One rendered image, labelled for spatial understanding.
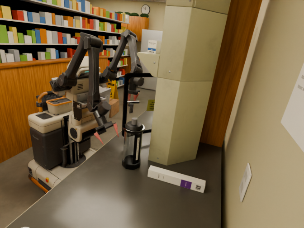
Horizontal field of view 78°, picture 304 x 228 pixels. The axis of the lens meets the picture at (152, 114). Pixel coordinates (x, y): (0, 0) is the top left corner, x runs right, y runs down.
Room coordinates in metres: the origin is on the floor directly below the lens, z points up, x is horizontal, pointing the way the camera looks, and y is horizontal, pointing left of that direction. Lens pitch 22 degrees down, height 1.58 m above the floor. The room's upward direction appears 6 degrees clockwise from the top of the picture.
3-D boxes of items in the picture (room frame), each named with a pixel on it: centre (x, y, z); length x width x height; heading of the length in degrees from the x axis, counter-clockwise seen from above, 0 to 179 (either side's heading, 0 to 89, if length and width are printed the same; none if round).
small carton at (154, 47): (1.00, 0.02, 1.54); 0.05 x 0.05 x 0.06; 58
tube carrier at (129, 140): (0.85, 0.08, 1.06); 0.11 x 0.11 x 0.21
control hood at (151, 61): (1.07, 0.00, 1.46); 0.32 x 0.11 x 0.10; 163
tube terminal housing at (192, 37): (1.01, -0.17, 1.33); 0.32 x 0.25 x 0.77; 163
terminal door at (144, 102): (1.12, 0.04, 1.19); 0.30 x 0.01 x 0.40; 122
